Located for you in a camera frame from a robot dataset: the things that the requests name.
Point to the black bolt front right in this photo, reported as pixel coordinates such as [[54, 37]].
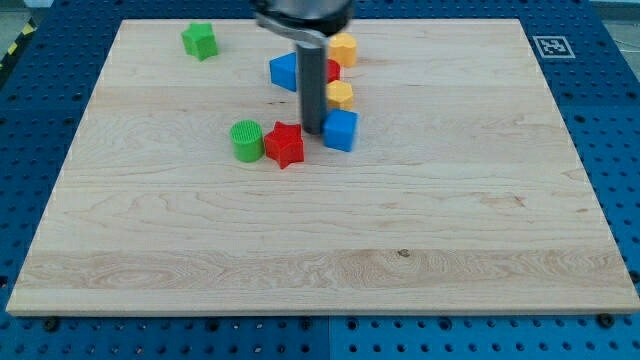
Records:
[[606, 320]]

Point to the blue cube block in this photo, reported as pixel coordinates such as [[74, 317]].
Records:
[[339, 129]]

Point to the green cylinder block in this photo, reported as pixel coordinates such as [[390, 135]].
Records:
[[247, 141]]

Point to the wooden board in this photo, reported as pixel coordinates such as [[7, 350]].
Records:
[[463, 194]]

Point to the black bolt front left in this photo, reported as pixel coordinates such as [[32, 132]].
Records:
[[51, 324]]

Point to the red round block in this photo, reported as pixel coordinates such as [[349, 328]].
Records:
[[333, 71]]

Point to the white fiducial marker tag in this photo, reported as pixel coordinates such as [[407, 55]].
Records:
[[553, 47]]

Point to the yellow hexagon block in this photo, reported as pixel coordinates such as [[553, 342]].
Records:
[[340, 95]]

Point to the red star block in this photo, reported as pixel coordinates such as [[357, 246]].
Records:
[[284, 144]]

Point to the green star block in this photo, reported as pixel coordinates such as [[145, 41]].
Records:
[[199, 41]]

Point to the blue wedge block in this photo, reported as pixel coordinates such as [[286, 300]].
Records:
[[283, 71]]

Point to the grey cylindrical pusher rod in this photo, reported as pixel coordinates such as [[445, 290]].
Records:
[[311, 86]]

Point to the black bolt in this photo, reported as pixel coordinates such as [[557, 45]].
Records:
[[51, 324], [606, 320]]

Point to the yellow heart block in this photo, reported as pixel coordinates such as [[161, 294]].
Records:
[[343, 49]]

